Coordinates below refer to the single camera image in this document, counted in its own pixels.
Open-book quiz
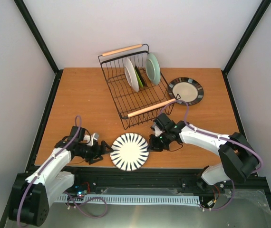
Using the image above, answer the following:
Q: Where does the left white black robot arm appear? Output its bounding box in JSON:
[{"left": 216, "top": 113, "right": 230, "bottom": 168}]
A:
[{"left": 8, "top": 126, "right": 113, "bottom": 227}]

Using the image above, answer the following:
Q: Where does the light blue slotted cable duct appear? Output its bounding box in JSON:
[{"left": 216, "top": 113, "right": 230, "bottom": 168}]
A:
[{"left": 54, "top": 193, "right": 202, "bottom": 206}]

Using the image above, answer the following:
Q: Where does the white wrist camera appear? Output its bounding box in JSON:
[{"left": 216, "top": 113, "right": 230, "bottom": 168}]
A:
[
  {"left": 151, "top": 124, "right": 163, "bottom": 137},
  {"left": 83, "top": 133, "right": 99, "bottom": 146}
]

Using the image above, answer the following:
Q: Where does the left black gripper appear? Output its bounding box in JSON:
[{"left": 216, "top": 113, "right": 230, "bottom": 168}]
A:
[{"left": 78, "top": 141, "right": 114, "bottom": 165}]

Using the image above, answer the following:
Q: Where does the mint green flower plate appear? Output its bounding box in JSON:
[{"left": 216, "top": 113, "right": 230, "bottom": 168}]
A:
[{"left": 145, "top": 53, "right": 161, "bottom": 85}]

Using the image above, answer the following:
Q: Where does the left black frame post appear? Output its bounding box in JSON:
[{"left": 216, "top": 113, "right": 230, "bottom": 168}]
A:
[{"left": 14, "top": 0, "right": 59, "bottom": 74}]

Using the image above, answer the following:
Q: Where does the black rimmed beige plate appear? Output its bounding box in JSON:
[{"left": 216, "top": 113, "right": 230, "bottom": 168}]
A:
[{"left": 166, "top": 77, "right": 204, "bottom": 105}]

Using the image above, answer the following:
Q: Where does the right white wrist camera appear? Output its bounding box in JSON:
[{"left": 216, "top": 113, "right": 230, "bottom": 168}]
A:
[{"left": 151, "top": 124, "right": 163, "bottom": 137}]

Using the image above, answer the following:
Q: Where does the dark red flower plate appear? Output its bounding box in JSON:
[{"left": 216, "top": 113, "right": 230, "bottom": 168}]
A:
[{"left": 135, "top": 67, "right": 147, "bottom": 86}]

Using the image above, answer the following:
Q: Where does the black wire dish rack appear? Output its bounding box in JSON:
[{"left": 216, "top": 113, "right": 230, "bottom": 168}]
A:
[{"left": 98, "top": 44, "right": 170, "bottom": 130}]

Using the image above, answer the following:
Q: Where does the plain lime green plate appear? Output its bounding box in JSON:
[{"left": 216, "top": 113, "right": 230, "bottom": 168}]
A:
[{"left": 135, "top": 66, "right": 144, "bottom": 88}]

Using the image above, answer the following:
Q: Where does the green striped rim plate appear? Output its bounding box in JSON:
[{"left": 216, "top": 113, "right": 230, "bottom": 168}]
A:
[{"left": 110, "top": 133, "right": 149, "bottom": 171}]

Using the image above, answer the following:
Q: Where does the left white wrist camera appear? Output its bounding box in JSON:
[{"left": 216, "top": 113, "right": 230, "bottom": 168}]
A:
[{"left": 83, "top": 133, "right": 99, "bottom": 146}]

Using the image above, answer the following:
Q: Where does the red and teal flower plate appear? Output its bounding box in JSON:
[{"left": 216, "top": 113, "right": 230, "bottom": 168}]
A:
[{"left": 124, "top": 58, "right": 139, "bottom": 92}]

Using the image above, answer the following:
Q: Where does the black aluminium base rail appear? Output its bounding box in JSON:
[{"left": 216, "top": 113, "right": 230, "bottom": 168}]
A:
[{"left": 63, "top": 166, "right": 270, "bottom": 195}]

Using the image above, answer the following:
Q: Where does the black frame post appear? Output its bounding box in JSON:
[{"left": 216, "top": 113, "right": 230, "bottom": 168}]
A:
[
  {"left": 14, "top": 0, "right": 59, "bottom": 74},
  {"left": 222, "top": 0, "right": 271, "bottom": 76}
]

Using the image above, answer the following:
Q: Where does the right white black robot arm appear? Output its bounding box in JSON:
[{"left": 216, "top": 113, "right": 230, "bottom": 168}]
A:
[{"left": 148, "top": 114, "right": 262, "bottom": 185}]

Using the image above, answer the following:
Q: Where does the right black frame post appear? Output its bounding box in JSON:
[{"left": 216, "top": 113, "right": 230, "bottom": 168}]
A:
[{"left": 222, "top": 0, "right": 271, "bottom": 76}]

